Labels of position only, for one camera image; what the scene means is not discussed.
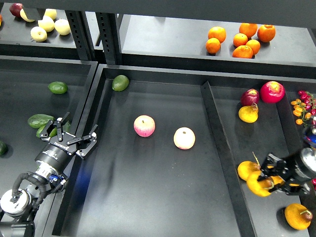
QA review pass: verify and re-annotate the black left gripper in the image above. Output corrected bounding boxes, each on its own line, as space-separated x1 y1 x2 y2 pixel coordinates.
35 112 98 175

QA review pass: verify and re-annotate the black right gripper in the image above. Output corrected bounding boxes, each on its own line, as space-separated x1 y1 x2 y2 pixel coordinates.
257 148 316 196

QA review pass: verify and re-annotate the yellow pear with brown stem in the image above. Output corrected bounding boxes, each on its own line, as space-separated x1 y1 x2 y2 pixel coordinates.
246 171 283 197

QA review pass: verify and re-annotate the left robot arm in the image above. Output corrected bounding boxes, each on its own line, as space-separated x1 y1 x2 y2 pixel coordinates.
0 113 98 237

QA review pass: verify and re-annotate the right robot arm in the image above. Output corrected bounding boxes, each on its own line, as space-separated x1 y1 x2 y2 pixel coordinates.
257 124 316 196

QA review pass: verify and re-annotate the green avocado left middle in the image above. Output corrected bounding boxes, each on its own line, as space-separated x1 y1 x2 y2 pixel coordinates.
36 125 57 138

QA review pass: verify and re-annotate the green avocado left top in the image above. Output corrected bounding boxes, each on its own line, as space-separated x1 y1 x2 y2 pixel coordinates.
27 114 55 128

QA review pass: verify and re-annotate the yellow pear bottom right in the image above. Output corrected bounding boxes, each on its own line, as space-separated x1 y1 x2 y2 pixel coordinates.
284 203 313 230

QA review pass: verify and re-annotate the green avocado upper left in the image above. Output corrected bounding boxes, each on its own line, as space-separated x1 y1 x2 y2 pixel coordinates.
48 81 68 94

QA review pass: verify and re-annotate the green avocado in centre tray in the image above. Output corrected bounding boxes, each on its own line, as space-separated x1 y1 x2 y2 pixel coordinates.
112 75 129 91

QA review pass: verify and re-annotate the yellow pear near red apples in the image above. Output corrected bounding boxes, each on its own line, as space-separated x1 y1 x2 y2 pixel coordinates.
238 103 259 123

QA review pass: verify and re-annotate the dark avocado at left edge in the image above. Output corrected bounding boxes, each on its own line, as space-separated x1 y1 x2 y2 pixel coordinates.
0 141 8 156

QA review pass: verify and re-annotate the black right tray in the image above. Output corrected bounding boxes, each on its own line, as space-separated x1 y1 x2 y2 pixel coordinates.
200 81 316 237

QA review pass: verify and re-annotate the pink red apple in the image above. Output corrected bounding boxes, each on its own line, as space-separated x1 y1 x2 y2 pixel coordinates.
133 115 156 137

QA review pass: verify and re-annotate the cherry tomato bunch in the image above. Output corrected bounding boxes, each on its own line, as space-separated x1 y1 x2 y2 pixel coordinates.
290 90 316 126

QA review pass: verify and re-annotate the bright red apple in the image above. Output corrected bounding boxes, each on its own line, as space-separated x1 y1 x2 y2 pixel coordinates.
260 81 285 103

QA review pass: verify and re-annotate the black centre tray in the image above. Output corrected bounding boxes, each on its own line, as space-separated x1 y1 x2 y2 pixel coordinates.
41 63 257 237

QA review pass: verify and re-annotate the pale yellow apple front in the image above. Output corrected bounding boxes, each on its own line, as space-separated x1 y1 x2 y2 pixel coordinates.
30 26 47 42

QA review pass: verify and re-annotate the pale yellow pink apple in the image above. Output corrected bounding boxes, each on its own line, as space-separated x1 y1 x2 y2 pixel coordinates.
173 127 196 150

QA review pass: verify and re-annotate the pale yellow apple middle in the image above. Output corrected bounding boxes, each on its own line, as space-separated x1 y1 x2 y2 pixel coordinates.
38 16 55 32

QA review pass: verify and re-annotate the pale yellow apple back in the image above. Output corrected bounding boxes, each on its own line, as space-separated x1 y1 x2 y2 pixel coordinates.
44 8 57 20

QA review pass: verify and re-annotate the pale yellow apple partly hidden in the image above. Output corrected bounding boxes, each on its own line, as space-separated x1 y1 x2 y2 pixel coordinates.
20 9 35 22

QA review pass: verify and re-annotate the orange bottom front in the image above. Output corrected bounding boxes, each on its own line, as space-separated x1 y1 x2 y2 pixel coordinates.
232 45 253 59

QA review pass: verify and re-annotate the orange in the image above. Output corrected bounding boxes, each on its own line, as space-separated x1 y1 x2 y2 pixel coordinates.
246 39 261 56
232 45 253 59
205 38 221 54
208 26 227 43
239 23 258 38
257 25 276 42
233 33 248 47

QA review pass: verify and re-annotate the orange right middle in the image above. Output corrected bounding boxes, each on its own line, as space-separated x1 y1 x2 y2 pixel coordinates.
246 39 261 56

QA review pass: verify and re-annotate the dark red apple on shelf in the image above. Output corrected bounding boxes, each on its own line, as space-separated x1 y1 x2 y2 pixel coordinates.
9 3 23 18

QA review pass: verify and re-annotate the orange centre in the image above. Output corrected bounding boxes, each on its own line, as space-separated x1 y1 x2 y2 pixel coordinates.
233 33 248 47

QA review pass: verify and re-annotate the orange top right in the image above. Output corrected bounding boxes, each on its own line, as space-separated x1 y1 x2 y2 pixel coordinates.
257 25 276 42

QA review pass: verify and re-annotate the orange lower left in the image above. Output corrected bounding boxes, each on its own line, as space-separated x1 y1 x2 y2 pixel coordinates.
205 38 221 54

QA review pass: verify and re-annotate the orange top middle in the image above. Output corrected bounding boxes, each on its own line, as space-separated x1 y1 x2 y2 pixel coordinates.
239 23 258 38

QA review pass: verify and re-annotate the orange top left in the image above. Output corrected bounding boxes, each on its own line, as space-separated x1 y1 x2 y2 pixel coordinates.
208 26 227 43

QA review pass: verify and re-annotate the dark avocado by tray wall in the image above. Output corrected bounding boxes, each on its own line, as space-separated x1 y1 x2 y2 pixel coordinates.
62 121 71 132

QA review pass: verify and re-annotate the black shelf upright post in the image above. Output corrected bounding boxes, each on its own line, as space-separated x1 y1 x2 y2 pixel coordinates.
95 12 122 65

